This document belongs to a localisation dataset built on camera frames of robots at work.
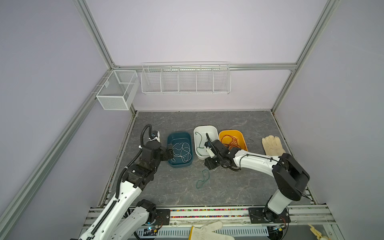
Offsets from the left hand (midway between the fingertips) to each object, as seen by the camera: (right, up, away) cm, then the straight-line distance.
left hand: (162, 147), depth 75 cm
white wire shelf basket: (+10, +43, +23) cm, 50 cm away
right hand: (+24, -12, +13) cm, 30 cm away
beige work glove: (+68, -3, +24) cm, 72 cm away
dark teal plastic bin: (+2, +2, +24) cm, 25 cm away
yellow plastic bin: (+45, +5, +27) cm, 53 cm away
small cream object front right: (+73, -39, -7) cm, 84 cm away
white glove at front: (+22, -40, -5) cm, 46 cm away
